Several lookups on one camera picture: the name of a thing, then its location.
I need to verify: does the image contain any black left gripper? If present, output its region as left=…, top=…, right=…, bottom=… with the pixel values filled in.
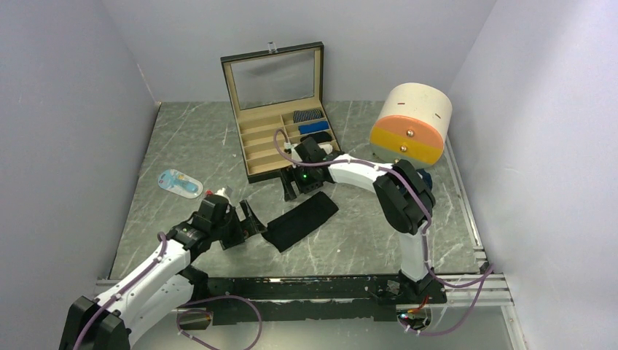
left=210, top=200, right=266, bottom=249

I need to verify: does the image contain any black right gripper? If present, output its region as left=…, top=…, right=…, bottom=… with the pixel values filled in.
left=279, top=161, right=324, bottom=202

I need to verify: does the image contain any black underwear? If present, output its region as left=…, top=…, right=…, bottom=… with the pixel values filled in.
left=262, top=191, right=339, bottom=253

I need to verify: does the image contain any navy white underwear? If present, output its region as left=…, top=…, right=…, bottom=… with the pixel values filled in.
left=417, top=169, right=433, bottom=190

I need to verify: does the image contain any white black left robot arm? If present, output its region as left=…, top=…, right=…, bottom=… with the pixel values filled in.
left=59, top=194, right=267, bottom=349

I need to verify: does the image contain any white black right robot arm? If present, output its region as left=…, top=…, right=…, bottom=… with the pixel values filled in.
left=275, top=138, right=436, bottom=303

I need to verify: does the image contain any black rolled cloth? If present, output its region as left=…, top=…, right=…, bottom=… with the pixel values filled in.
left=308, top=131, right=333, bottom=144

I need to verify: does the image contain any blue rolled cloth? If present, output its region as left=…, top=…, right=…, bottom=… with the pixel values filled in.
left=298, top=120, right=329, bottom=135

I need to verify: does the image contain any striped rolled cloth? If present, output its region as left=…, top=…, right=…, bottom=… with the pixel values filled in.
left=292, top=109, right=323, bottom=123

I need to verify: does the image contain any blue packaged item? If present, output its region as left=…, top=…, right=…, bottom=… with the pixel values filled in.
left=157, top=169, right=203, bottom=199

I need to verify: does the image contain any black beige organizer box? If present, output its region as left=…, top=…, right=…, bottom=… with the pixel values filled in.
left=220, top=42, right=340, bottom=184

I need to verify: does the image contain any round cream drawer cabinet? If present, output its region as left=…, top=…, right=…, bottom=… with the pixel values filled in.
left=369, top=82, right=453, bottom=168

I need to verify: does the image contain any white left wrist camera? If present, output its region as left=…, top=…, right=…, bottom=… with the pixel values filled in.
left=205, top=187, right=232, bottom=203

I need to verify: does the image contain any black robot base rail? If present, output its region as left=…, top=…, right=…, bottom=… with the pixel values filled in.
left=189, top=273, right=447, bottom=325

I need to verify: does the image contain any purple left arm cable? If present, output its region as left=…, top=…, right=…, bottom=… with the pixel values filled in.
left=72, top=231, right=263, bottom=350

